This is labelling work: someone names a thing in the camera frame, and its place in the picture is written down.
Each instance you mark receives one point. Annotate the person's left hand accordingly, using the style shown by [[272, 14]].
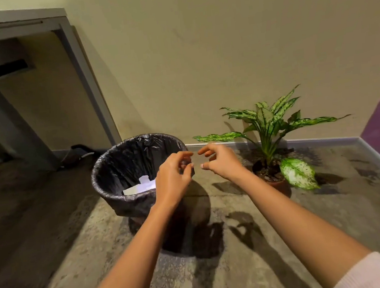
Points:
[[168, 181]]

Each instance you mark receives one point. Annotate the person's right hand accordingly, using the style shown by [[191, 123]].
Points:
[[225, 163]]

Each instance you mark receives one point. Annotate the person's right thumb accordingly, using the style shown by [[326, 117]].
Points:
[[206, 166]]

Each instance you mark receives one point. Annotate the person's left thumb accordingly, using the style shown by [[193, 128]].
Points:
[[189, 174]]

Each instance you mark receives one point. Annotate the person's left forearm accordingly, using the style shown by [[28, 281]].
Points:
[[139, 255]]

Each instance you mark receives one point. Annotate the person's right forearm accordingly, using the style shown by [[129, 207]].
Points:
[[301, 232]]

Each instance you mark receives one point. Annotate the white crumpled paper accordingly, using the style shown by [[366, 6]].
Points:
[[147, 183]]

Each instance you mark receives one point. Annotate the white flat paper piece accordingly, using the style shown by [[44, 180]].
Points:
[[131, 191]]

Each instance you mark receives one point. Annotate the black plastic bin liner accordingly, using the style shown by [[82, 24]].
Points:
[[123, 164]]

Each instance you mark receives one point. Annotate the round brown waste bin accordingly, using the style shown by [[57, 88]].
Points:
[[140, 221]]

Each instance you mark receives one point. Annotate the terracotta plant pot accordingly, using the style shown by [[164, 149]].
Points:
[[277, 183]]

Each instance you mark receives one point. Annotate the green variegated leafy plant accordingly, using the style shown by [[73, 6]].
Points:
[[270, 122]]

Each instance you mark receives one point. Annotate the grey metal desk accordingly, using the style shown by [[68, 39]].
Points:
[[3, 113]]

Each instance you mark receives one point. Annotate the pink right sleeve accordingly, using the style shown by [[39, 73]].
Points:
[[375, 273]]

